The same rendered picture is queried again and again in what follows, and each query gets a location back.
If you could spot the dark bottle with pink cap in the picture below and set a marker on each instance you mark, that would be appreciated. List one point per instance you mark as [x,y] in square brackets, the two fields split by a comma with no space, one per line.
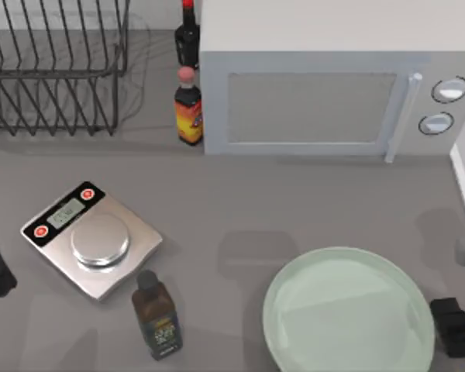
[188,110]

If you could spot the microwave oven door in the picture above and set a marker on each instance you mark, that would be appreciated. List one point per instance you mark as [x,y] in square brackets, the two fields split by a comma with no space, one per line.
[306,106]

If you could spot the silver kitchen scale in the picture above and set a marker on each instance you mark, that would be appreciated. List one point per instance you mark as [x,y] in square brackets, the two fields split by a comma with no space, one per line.
[97,242]

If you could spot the brown bottle with black cap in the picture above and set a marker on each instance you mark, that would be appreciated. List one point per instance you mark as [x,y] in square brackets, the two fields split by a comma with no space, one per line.
[157,317]

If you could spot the dark bottle with red cap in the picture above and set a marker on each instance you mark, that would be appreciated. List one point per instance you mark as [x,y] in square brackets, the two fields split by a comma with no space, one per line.
[187,38]

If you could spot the pale green plate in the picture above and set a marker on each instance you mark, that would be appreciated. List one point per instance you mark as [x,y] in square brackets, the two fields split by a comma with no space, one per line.
[348,310]

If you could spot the pale microwave oven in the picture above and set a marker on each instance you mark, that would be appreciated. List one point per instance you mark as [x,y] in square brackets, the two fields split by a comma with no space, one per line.
[333,35]

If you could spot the small microwave knob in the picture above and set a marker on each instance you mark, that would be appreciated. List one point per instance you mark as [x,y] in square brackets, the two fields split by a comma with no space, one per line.
[436,123]

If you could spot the large microwave knob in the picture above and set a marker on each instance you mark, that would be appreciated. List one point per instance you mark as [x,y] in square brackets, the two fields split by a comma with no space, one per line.
[449,90]

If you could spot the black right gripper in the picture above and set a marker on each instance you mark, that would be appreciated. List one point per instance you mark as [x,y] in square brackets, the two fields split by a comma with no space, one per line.
[455,329]

